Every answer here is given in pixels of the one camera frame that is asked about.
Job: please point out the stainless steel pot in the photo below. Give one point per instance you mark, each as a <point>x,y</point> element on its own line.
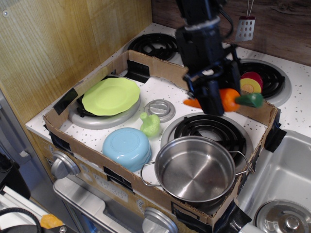
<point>195,169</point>

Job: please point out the metal slotted spatula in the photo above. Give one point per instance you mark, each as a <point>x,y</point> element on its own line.
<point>246,24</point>

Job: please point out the silver oven door handle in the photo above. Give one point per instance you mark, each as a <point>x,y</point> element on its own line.
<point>95,211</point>

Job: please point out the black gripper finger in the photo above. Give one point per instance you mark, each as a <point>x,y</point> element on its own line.
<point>234,70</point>
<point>209,98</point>

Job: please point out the back left stove burner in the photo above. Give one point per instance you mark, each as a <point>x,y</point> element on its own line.
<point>162,46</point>

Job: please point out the back right stove burner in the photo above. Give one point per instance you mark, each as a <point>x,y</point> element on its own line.
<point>277,87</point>

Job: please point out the front right stove burner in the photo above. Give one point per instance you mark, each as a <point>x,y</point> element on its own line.
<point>221,129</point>

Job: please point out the front left stove burner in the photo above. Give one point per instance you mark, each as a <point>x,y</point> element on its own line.
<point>82,118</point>

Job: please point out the red yellow toy fruit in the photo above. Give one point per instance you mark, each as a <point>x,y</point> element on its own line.
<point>251,82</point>

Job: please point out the silver stove knob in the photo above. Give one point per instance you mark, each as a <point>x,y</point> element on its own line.
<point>157,222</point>
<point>63,166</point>

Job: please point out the left silver stove knob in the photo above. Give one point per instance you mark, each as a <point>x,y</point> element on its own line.
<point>63,166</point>

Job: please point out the small silver centre burner cap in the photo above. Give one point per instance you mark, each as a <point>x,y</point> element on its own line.
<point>164,109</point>

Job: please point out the green toy broccoli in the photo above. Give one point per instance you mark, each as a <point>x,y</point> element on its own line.
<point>150,124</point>

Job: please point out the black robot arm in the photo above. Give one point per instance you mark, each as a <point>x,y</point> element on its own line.
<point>194,12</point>

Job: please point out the right silver stove knob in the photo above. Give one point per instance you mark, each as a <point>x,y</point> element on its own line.
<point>157,222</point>

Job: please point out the orange yellow cloth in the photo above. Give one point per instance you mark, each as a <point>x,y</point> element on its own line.
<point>50,221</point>

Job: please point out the orange toy carrot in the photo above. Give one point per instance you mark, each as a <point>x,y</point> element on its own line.
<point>232,100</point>

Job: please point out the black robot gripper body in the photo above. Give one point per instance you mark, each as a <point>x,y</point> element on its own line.
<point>201,49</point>

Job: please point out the silver sink drain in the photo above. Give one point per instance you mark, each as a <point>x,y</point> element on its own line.
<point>283,216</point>

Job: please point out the steel toy sink basin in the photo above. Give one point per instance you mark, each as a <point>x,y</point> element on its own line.
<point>284,174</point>

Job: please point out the stove burner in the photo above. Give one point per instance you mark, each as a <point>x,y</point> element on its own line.
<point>221,129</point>
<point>82,118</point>
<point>162,46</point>
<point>277,87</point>

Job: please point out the light green plastic plate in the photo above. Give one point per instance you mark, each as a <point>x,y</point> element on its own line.
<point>111,96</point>

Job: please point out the light blue plastic bowl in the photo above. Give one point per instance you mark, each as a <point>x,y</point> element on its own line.
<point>128,147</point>

